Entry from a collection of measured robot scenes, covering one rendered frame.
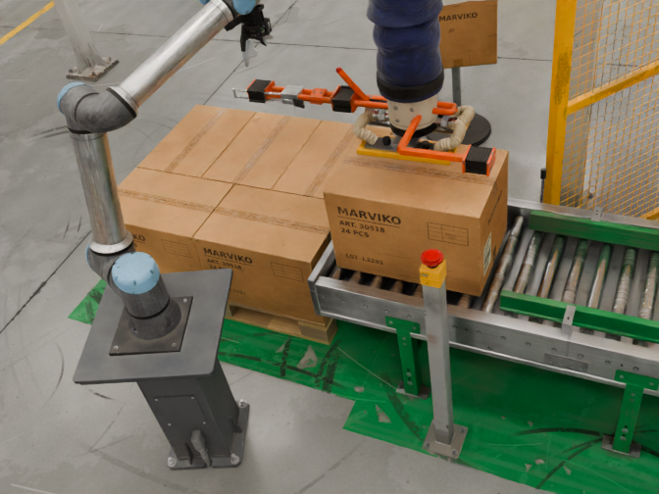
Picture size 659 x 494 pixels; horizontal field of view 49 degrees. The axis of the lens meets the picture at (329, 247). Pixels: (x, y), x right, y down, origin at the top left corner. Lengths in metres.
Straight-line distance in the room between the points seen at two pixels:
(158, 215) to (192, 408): 1.04
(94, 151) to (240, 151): 1.47
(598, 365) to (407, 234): 0.81
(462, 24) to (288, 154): 1.10
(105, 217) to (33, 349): 1.57
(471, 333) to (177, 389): 1.12
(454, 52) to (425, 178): 1.38
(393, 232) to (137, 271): 0.93
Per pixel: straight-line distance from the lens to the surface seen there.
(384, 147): 2.57
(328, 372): 3.34
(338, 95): 2.66
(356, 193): 2.70
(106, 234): 2.59
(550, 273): 2.92
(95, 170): 2.46
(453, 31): 3.93
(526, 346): 2.73
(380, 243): 2.79
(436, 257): 2.28
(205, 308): 2.70
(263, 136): 3.85
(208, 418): 2.96
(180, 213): 3.50
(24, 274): 4.46
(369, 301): 2.83
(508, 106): 4.84
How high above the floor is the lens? 2.63
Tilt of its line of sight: 42 degrees down
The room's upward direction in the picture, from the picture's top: 11 degrees counter-clockwise
